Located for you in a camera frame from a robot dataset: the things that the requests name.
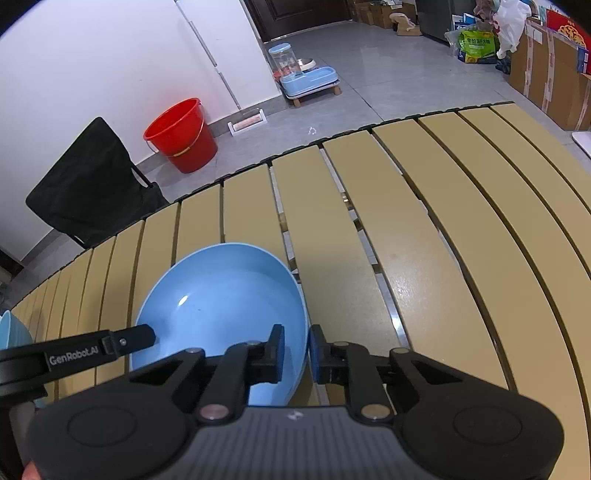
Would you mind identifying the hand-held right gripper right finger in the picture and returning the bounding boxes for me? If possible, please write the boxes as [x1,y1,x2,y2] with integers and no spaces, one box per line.
[308,324,465,423]

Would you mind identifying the blue pet feeder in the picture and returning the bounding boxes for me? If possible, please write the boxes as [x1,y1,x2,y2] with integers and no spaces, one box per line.
[268,43,342,108]

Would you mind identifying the white mop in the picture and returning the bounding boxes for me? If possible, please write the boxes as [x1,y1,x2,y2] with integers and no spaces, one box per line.
[174,0,267,136]

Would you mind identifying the white bathroom scale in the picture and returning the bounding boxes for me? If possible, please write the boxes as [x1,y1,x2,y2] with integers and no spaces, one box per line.
[571,130,591,160]

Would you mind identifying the red bucket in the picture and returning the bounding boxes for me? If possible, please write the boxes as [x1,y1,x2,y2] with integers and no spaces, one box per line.
[143,98,219,174]

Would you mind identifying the open cardboard boxes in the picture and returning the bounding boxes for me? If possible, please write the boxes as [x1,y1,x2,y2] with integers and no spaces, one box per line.
[348,0,416,28]

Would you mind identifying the shallow blue bowl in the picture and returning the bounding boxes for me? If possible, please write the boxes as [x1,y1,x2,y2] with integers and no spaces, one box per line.
[130,243,309,408]

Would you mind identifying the deep blue bowl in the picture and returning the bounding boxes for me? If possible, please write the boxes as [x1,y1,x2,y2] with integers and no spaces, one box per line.
[0,310,34,350]

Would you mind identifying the red gift box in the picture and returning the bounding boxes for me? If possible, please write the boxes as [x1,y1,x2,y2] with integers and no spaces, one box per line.
[546,9,591,47]

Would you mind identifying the black folding chair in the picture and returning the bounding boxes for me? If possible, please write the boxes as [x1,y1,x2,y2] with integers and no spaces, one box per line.
[25,117,169,248]

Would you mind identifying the dark brown door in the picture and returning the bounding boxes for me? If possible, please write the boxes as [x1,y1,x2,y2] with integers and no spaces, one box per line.
[245,0,352,42]

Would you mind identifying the tan cardboard cat scratcher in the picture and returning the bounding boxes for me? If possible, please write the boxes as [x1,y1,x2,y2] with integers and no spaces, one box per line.
[390,13,423,37]

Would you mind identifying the green bag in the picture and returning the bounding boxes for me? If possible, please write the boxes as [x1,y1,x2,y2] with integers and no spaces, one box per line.
[459,28,497,64]

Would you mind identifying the white plastic bag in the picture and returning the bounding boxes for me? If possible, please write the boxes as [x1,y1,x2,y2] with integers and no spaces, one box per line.
[492,0,532,58]

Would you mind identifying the grey refrigerator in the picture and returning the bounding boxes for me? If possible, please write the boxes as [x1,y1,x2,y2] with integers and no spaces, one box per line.
[416,0,455,44]

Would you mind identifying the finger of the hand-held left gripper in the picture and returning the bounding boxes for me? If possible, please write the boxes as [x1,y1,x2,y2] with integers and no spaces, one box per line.
[102,324,155,357]

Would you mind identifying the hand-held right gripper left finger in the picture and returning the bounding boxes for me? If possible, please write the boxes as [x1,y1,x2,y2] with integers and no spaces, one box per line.
[129,324,284,423]

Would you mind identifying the large taped cardboard box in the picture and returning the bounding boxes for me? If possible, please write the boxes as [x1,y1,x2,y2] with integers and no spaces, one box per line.
[509,18,591,132]

